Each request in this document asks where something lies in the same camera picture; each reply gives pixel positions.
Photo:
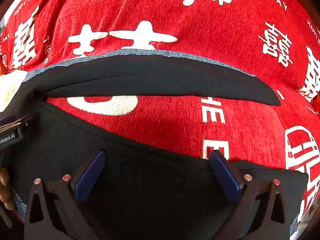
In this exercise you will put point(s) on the blue patterned cloth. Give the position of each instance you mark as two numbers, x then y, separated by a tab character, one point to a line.
150	52

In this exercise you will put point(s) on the person's left hand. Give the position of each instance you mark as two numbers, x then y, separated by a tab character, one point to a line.
5	180

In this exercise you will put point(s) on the black pants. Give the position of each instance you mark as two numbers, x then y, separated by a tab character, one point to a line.
150	80

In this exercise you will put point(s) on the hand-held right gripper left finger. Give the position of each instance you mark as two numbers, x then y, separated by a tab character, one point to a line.
89	177

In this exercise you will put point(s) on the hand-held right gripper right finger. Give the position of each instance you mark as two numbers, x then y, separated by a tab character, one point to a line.
226	177

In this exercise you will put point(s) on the white cloth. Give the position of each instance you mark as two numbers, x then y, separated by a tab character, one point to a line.
8	90

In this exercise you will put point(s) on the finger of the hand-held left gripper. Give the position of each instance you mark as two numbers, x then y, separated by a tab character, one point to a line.
15	124

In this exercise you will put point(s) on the red printed blanket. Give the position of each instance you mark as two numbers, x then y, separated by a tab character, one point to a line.
212	30

